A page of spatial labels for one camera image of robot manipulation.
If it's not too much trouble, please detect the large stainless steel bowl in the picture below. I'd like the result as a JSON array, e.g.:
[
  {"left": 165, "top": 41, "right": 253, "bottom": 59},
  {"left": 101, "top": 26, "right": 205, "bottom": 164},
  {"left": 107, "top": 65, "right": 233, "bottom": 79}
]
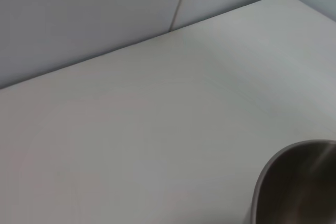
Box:
[{"left": 249, "top": 139, "right": 336, "bottom": 224}]

